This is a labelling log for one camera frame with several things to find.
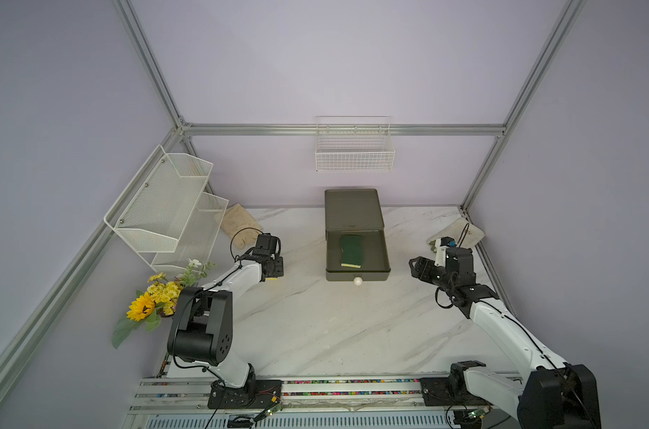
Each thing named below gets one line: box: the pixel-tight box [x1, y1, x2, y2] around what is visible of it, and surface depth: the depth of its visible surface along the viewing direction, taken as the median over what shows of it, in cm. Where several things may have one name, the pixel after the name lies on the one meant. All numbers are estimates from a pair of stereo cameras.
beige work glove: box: [220, 202, 263, 250], surface depth 120 cm
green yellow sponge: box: [340, 234, 363, 270], surface depth 90 cm
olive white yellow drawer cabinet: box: [324, 188, 386, 245], surface depth 92 cm
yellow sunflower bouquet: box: [111, 259, 217, 347], surface depth 66 cm
